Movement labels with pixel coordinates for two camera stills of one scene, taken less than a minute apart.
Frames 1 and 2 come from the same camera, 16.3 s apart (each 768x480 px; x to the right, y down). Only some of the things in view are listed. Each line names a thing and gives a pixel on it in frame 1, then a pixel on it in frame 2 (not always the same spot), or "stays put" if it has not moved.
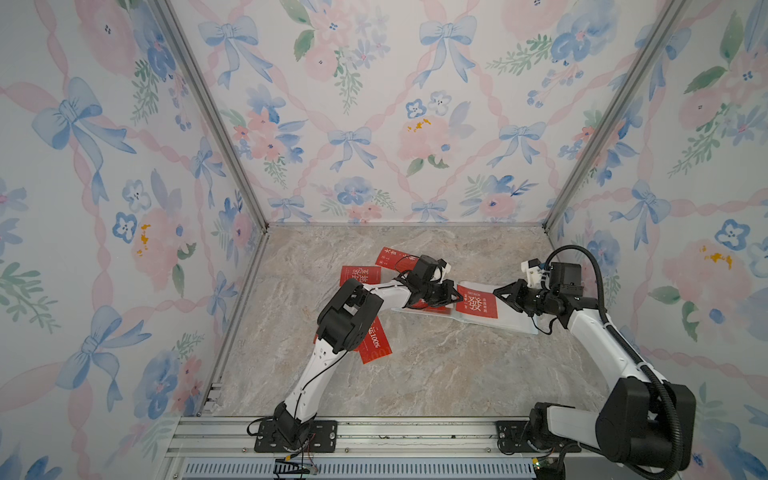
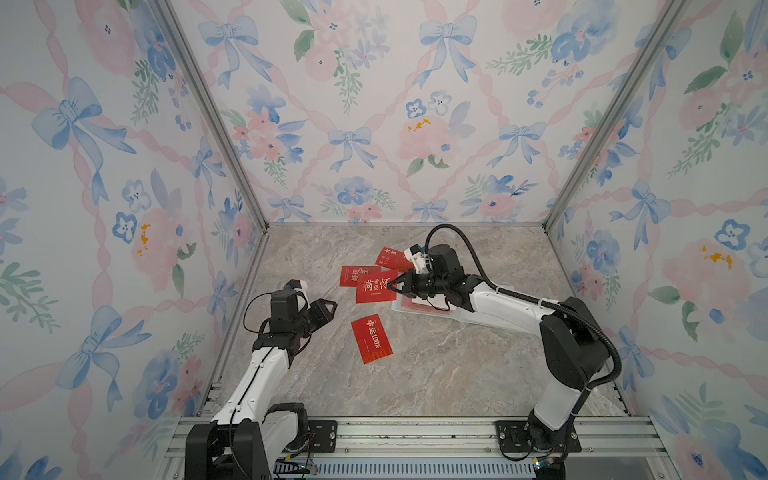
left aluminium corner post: x=181 y=47 stays put
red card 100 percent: x=375 y=345 stays put
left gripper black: x=447 y=292 → x=321 y=311
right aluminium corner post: x=656 y=41 stays put
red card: x=397 y=260 stays put
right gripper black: x=517 y=290 → x=409 y=286
